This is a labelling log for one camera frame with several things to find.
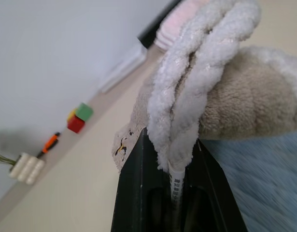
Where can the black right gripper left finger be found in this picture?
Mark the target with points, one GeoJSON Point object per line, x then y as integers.
{"type": "Point", "coordinates": [136, 193]}

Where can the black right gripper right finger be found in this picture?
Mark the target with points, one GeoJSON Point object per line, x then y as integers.
{"type": "Point", "coordinates": [211, 200]}

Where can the beige towel with white hem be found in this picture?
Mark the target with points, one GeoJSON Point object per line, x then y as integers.
{"type": "Point", "coordinates": [247, 104]}

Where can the folded light blue towel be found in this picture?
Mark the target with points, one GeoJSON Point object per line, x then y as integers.
{"type": "Point", "coordinates": [266, 183]}

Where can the folded pink towel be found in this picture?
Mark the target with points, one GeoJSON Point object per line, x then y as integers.
{"type": "Point", "coordinates": [172, 23]}

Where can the red cube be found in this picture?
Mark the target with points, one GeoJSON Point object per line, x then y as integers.
{"type": "Point", "coordinates": [75, 124]}

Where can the green cube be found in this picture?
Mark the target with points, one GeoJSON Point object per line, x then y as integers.
{"type": "Point", "coordinates": [85, 111]}

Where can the orange and black hand tool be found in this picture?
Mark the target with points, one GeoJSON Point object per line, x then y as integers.
{"type": "Point", "coordinates": [49, 143]}

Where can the yellow cube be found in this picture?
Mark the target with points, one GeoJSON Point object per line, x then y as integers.
{"type": "Point", "coordinates": [72, 113]}

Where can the white flat box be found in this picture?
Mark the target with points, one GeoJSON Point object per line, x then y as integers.
{"type": "Point", "coordinates": [124, 70]}

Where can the green leafy plant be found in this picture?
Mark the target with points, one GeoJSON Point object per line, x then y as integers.
{"type": "Point", "coordinates": [3, 158]}

